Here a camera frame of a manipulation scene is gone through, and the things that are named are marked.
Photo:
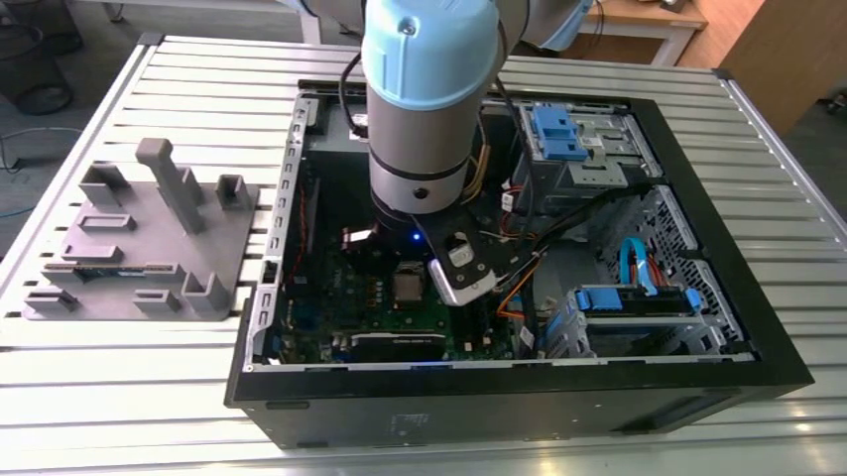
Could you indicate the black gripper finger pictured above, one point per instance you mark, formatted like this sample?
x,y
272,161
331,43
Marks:
x,y
357,245

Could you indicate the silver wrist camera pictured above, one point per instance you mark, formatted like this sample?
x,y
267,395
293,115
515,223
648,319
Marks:
x,y
463,287

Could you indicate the wooden desk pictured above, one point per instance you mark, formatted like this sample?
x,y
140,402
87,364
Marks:
x,y
648,15

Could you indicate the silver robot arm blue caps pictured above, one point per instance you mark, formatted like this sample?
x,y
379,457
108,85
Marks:
x,y
423,124

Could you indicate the metal disk bay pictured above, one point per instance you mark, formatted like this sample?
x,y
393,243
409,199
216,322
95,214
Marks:
x,y
661,321

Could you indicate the blue plastic drive latch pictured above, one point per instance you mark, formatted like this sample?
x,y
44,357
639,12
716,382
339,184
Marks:
x,y
559,134

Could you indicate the green motherboard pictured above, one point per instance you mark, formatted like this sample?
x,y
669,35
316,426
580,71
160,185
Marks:
x,y
371,317

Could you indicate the black PC case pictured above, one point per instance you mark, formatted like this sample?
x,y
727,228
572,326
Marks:
x,y
463,416

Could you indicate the metal drive cage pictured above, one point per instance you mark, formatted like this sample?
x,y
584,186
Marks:
x,y
595,176

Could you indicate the black graphics card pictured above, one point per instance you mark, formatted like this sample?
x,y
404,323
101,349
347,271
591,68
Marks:
x,y
396,348

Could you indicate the dark RAM stick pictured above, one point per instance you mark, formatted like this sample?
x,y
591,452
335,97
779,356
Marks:
x,y
109,272

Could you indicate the grey power supply unit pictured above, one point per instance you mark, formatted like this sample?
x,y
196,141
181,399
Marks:
x,y
337,173

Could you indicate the wooden cabinet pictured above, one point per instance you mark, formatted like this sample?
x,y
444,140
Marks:
x,y
787,59

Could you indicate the black empty RAM slot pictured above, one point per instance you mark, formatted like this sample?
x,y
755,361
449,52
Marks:
x,y
460,329
468,329

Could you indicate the hard disk in blue carrier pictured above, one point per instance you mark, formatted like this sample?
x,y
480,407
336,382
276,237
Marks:
x,y
599,301

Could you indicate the grey parts rack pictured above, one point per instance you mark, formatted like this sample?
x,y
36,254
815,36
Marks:
x,y
165,248

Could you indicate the CPU with silver top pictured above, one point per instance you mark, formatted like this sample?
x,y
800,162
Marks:
x,y
408,288

